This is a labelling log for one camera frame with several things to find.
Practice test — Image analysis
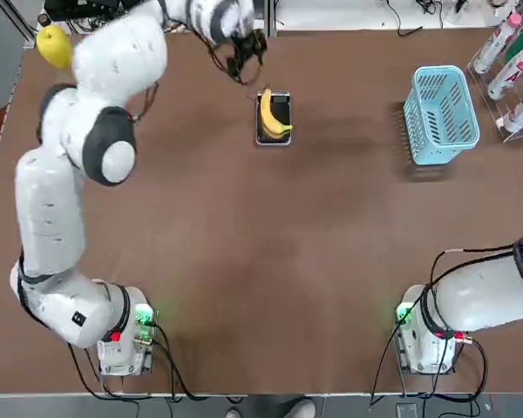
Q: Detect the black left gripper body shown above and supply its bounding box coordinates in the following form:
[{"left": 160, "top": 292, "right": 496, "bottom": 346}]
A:
[{"left": 231, "top": 28, "right": 269, "bottom": 58}]

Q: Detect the yellow banana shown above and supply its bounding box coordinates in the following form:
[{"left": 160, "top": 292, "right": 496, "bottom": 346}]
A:
[{"left": 260, "top": 88, "right": 294, "bottom": 141}]

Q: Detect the light blue plastic basket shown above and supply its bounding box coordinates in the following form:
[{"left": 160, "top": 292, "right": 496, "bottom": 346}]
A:
[{"left": 402, "top": 65, "right": 481, "bottom": 166}]

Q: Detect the black electronic box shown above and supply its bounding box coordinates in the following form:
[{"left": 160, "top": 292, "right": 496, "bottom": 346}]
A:
[{"left": 44, "top": 0, "right": 124, "bottom": 22}]

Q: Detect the yellow round fruit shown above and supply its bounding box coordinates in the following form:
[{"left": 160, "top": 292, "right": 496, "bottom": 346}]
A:
[{"left": 36, "top": 24, "right": 74, "bottom": 71}]

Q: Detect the clear acrylic bottle rack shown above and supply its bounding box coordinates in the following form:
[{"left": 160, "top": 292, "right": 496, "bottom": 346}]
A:
[{"left": 466, "top": 24, "right": 523, "bottom": 144}]

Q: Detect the aluminium frame post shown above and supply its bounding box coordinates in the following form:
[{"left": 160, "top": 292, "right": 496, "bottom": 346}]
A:
[{"left": 265, "top": 0, "right": 278, "bottom": 38}]

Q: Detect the black adapter cable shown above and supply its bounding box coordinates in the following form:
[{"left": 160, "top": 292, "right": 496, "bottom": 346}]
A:
[{"left": 384, "top": 0, "right": 425, "bottom": 37}]

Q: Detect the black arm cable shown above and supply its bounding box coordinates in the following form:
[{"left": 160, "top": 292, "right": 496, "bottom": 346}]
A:
[{"left": 420, "top": 233, "right": 523, "bottom": 340}]

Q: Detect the black base cable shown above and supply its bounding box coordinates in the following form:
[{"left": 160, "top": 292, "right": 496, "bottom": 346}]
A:
[
  {"left": 149, "top": 320, "right": 246, "bottom": 403},
  {"left": 461, "top": 334, "right": 490, "bottom": 404}
]

